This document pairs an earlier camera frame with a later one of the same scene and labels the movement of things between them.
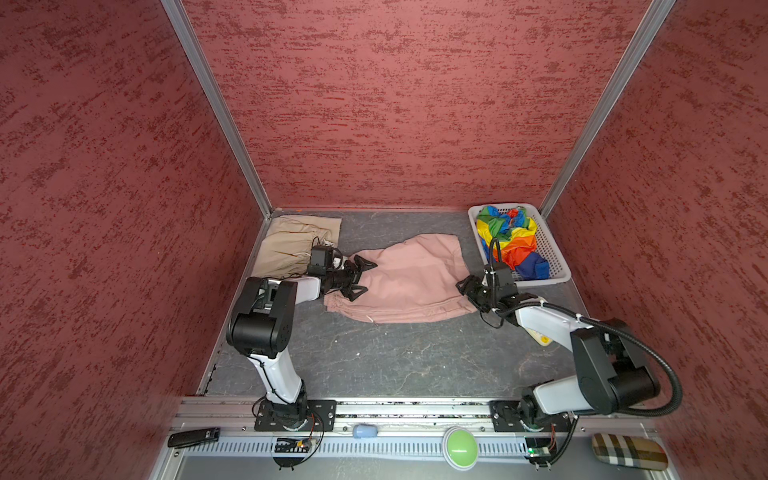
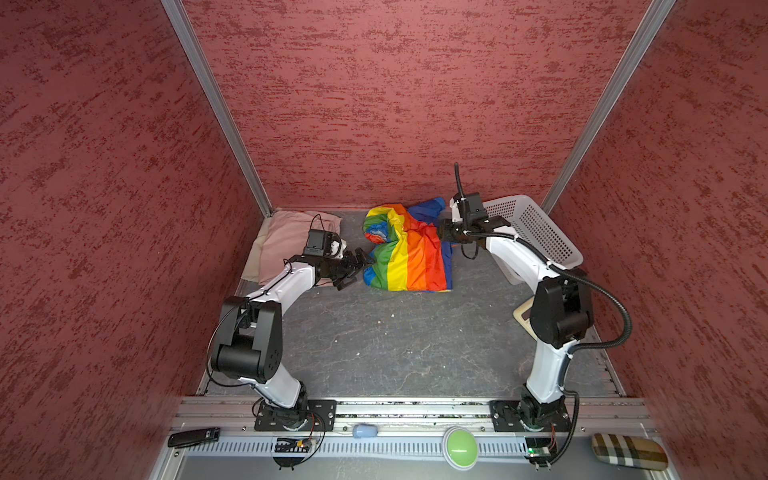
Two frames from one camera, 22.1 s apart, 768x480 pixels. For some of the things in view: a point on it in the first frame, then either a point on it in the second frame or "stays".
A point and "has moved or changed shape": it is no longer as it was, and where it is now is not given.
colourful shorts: (516, 234) has moved or changed shape
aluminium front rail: (594, 417) stays
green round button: (460, 448) stays
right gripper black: (470, 283) → (444, 232)
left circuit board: (291, 451) stays
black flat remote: (187, 437) stays
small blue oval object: (365, 430) stays
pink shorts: (414, 280) → (285, 238)
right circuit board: (539, 451) stays
